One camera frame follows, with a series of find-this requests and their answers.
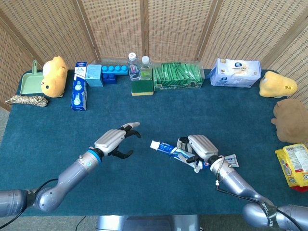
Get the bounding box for yellow plush toy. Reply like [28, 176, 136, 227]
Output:
[259, 71, 298, 99]
[40, 55, 68, 98]

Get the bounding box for blue Crest logo toothpaste tube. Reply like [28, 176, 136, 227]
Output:
[193, 154, 240, 174]

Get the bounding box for striped coiled rope bundle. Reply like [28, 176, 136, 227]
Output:
[5, 94, 49, 108]

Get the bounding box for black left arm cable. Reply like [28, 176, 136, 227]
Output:
[0, 178, 60, 229]

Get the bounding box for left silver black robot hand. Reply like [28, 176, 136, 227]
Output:
[93, 122, 142, 160]

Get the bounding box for yellow snack bag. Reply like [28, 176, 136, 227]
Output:
[275, 143, 308, 193]

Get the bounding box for long light blue building block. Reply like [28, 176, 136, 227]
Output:
[101, 64, 129, 76]

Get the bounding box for blue table cloth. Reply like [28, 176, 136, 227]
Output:
[0, 69, 308, 217]

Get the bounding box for blue toothbrush box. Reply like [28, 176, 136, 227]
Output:
[70, 61, 88, 112]

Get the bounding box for green tea sachet box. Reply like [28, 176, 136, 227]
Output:
[153, 62, 205, 91]

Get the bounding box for light green plastic dustpan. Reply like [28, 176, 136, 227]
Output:
[20, 60, 45, 95]

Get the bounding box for clear bottle purple label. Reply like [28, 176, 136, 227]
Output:
[127, 52, 141, 81]

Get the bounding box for wicker folding screen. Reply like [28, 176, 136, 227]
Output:
[0, 0, 308, 111]

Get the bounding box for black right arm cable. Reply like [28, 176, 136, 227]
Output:
[215, 156, 268, 205]

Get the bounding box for white blue tissue pack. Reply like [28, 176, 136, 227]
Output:
[210, 58, 262, 89]

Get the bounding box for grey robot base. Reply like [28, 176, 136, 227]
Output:
[96, 215, 200, 231]

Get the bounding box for green yellow sponge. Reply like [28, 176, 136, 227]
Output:
[131, 79, 154, 96]

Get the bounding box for clear bottle green label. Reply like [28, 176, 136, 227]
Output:
[140, 55, 153, 81]

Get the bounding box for dark blue building block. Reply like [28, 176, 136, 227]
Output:
[103, 73, 118, 85]

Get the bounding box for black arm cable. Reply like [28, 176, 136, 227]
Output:
[215, 156, 268, 205]
[0, 178, 60, 229]

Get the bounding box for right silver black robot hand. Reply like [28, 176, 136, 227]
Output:
[177, 134, 219, 174]

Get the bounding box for light blue paper carton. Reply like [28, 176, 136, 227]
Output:
[85, 64, 104, 87]

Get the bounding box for brown plush toy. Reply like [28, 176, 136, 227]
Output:
[271, 98, 308, 142]

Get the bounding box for black floor cable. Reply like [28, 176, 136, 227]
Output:
[76, 215, 87, 231]

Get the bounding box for blue white slim toothpaste tube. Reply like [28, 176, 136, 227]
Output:
[150, 140, 203, 167]

